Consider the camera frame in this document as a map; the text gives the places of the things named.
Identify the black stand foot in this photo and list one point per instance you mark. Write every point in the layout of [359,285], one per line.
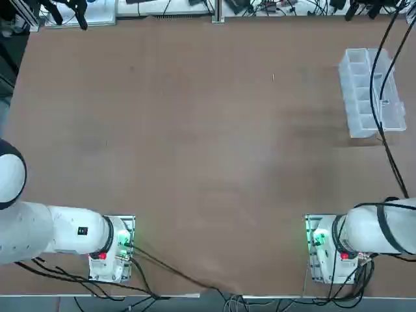
[352,11]

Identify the transparent plastic compartment box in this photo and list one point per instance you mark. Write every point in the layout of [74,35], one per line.
[357,97]

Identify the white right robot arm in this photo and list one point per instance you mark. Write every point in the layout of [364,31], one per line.
[364,234]

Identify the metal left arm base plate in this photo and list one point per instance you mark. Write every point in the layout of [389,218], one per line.
[130,221]

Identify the aluminium profile post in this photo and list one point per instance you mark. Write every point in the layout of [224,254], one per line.
[218,11]

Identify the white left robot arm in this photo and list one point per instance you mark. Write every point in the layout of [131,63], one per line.
[65,234]

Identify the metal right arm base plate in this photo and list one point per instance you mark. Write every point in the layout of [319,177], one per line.
[308,224]

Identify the black tripod leg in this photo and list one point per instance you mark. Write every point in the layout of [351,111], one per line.
[57,13]
[81,16]

